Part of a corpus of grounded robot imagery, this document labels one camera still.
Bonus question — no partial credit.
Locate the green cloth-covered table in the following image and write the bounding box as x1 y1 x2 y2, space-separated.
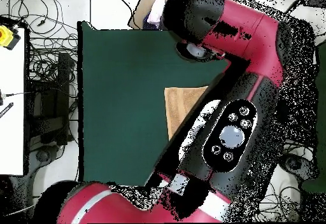
301 43 326 193

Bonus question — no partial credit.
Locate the pale pink garment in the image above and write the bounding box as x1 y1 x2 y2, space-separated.
146 0 169 26

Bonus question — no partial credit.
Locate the black cable tangle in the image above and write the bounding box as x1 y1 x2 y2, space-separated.
8 0 78 85
257 142 314 223

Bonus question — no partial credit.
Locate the white side table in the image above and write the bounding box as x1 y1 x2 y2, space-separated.
0 27 25 176

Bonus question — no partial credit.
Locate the round black base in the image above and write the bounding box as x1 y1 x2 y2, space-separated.
34 146 53 164
280 153 320 184

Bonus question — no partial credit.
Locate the yellow emergency stop button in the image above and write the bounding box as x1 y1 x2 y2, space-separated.
0 24 22 51

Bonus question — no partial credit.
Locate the tan terry towel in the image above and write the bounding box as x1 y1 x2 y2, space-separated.
164 85 209 141

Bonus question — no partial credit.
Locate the purple dotted garment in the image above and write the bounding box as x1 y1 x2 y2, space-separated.
142 12 161 31

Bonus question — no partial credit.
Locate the black metal stand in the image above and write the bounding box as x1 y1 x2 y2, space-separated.
25 52 78 147

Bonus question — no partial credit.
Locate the black striped tool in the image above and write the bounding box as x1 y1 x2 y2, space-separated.
0 102 15 120

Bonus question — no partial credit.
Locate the dark green table cloth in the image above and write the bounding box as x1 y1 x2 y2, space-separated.
76 20 231 187

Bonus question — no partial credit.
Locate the cardboard box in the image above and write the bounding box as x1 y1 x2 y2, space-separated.
127 0 179 31

